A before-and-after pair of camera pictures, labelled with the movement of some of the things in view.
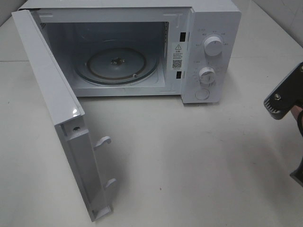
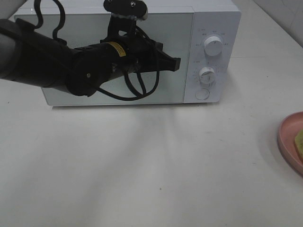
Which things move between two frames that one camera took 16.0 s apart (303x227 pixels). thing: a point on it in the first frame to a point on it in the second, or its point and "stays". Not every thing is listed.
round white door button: x=201 y=94 stays
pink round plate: x=295 y=110 to x=290 y=140
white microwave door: x=82 y=157 to x=174 y=30
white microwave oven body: x=189 y=49 stays
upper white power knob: x=213 y=46 stays
